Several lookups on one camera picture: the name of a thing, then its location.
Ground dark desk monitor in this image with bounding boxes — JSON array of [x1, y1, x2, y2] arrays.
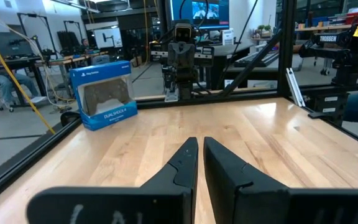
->
[[0, 30, 34, 58]]

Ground black side desk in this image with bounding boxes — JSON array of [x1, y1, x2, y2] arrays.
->
[[2, 55, 48, 108]]

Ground distant seated person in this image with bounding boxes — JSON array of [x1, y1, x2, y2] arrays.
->
[[80, 37, 91, 54]]

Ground black office desk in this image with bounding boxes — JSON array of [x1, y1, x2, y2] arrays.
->
[[197, 42, 281, 91]]

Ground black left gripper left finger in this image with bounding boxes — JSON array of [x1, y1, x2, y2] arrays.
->
[[26, 136, 200, 224]]

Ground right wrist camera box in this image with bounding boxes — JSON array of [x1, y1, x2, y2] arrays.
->
[[173, 21, 197, 44]]

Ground person seated at desk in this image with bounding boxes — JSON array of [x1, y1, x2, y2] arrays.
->
[[0, 42, 40, 108]]

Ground computer monitor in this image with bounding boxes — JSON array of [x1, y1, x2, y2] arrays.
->
[[165, 0, 231, 32]]

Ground white paper box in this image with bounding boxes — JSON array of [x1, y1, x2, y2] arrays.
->
[[221, 28, 236, 46]]

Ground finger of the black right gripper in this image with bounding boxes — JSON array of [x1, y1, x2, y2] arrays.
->
[[181, 41, 196, 75], [168, 41, 182, 75]]

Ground thick yellow hanging cable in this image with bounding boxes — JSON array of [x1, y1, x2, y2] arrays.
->
[[0, 24, 57, 136]]

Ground vertical yellow cable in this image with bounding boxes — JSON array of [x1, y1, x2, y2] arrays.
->
[[142, 0, 149, 63]]

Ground white bracket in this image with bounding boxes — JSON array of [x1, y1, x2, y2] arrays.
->
[[164, 86, 180, 103]]

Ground black aluminium table frame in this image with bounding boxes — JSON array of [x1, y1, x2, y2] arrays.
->
[[0, 0, 358, 210]]

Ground blue DualShock controller box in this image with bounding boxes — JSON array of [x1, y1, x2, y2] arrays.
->
[[69, 60, 139, 132]]

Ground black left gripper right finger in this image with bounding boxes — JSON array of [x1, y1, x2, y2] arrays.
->
[[203, 136, 358, 224]]

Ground white display screen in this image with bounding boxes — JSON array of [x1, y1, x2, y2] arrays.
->
[[93, 27, 124, 49]]

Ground wooden work table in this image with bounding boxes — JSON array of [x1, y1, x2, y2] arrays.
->
[[46, 50, 110, 95]]

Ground silver aluminium extrusion bar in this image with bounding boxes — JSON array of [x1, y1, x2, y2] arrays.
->
[[285, 67, 306, 108]]

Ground small potted plants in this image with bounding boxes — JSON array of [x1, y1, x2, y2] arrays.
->
[[254, 24, 273, 39]]

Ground wooden shelf with boxes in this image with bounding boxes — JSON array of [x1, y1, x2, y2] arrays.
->
[[295, 11, 358, 32]]

